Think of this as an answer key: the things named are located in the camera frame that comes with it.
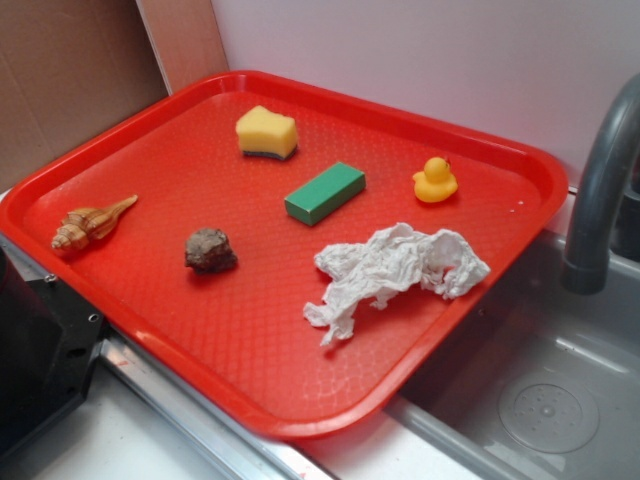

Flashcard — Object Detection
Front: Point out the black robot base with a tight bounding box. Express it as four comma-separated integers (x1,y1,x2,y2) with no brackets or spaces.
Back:
1,249,107,459

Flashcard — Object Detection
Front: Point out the brown rock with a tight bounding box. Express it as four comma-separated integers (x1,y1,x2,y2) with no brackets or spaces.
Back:
185,228,238,274

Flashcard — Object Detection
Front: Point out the red plastic tray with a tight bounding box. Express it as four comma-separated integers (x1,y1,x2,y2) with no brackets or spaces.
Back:
1,72,568,440

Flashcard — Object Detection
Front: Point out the green rectangular block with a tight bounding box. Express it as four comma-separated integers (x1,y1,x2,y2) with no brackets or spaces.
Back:
284,162,366,226

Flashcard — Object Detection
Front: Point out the crumpled white paper towel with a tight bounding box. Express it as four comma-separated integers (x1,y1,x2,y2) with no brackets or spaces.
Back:
303,222,491,347

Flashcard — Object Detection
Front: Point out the yellow sponge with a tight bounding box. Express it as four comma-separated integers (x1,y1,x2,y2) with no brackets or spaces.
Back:
235,105,298,160

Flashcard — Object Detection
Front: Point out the yellow rubber duck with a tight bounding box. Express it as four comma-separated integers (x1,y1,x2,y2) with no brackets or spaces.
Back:
412,157,458,203

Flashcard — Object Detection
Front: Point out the striped brown seashell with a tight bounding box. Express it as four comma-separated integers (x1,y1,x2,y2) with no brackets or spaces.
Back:
50,195,138,251

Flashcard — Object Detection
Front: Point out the grey faucet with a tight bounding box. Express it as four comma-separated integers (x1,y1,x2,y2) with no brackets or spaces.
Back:
561,75,639,295

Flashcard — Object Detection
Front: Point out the grey plastic sink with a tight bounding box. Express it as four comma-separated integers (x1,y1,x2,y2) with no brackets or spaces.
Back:
384,187,640,480

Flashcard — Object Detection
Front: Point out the brown cardboard panel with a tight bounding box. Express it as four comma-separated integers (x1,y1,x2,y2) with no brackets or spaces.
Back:
1,1,228,190

